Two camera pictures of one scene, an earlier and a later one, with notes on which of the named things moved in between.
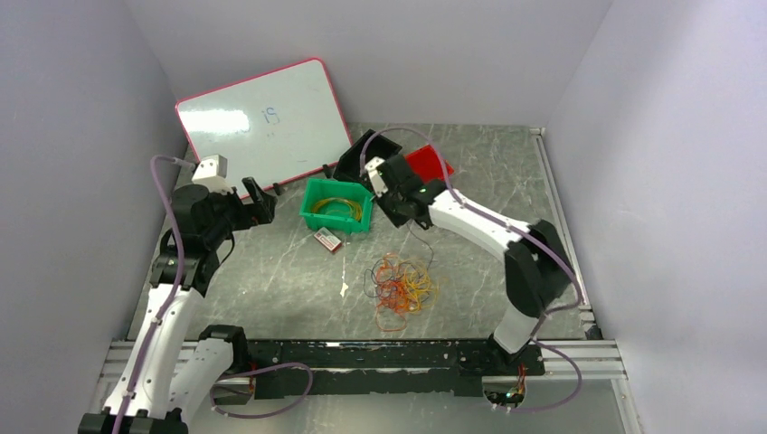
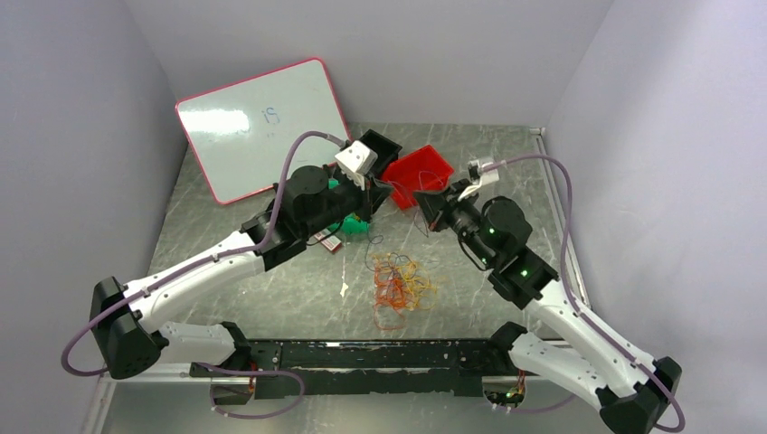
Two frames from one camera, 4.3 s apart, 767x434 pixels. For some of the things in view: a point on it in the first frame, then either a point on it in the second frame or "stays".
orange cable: [392, 292] stays
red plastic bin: [426, 162] stays
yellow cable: [419, 287] stays
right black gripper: [395, 220] → [437, 208]
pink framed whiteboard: [270, 127] stays
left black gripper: [259, 212] → [370, 198]
